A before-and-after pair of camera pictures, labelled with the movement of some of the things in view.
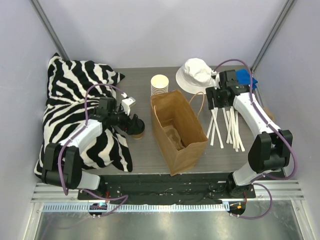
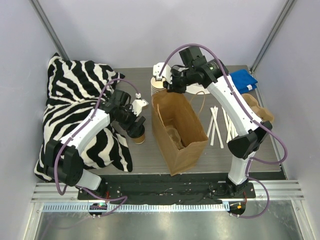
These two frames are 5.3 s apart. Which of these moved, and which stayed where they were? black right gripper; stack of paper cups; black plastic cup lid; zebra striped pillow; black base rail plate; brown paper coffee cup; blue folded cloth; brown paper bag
Moved: brown paper coffee cup; black plastic cup lid; black right gripper
Stayed: black base rail plate; brown paper bag; zebra striped pillow; blue folded cloth; stack of paper cups
